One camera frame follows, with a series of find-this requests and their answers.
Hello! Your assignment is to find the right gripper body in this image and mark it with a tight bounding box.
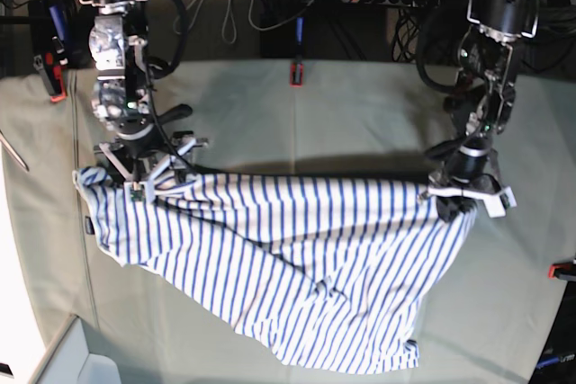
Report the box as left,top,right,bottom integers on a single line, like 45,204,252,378
94,131,209,202

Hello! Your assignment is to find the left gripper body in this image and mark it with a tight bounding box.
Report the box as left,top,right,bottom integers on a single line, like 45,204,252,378
420,149,516,218

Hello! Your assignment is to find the blue white striped t-shirt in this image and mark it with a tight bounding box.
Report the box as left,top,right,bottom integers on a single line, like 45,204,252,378
73,167,476,375

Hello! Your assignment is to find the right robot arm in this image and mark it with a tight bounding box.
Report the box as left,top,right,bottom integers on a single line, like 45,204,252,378
80,0,204,203

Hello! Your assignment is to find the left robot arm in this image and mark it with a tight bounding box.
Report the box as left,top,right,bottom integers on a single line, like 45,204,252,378
416,0,540,222

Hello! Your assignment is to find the green table cloth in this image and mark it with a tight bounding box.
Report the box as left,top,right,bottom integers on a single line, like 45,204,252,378
1,60,575,383

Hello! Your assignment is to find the red black clamp right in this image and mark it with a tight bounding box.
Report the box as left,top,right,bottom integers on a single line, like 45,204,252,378
548,259,576,282

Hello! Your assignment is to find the red black clamp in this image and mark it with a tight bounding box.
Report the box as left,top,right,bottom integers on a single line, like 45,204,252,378
548,259,576,282
290,58,304,87
27,0,69,103

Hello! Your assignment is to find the red black clamp left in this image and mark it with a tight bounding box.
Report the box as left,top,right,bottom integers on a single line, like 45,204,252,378
27,0,69,103

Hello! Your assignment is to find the red black middle clamp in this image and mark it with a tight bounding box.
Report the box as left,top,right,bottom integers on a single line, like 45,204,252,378
290,58,304,87

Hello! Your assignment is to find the white plastic bin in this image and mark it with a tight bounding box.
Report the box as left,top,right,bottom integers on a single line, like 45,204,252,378
1,314,122,384

